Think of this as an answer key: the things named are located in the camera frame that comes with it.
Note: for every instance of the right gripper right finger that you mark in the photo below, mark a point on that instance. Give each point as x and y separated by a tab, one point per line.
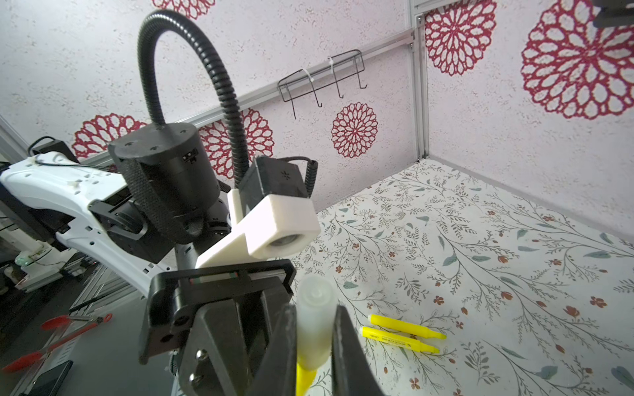
351	373

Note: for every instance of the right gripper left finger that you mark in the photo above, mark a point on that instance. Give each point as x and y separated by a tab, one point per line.
277	373

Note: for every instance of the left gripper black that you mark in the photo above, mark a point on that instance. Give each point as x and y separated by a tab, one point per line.
219	320

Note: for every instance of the yellow highlighter pen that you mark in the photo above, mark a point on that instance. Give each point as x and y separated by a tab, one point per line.
397	340
404	327
305	378

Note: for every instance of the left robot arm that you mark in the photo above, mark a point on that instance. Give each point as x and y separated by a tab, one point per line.
160	209

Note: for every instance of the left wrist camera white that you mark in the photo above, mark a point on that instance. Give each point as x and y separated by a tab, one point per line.
271	211

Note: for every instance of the red handled pliers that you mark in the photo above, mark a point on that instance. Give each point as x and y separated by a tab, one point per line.
36	344

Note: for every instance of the black wire wall rack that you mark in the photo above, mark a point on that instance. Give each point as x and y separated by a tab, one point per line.
305	83

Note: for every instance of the dark grey wall shelf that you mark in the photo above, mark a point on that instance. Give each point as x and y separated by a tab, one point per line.
613	13

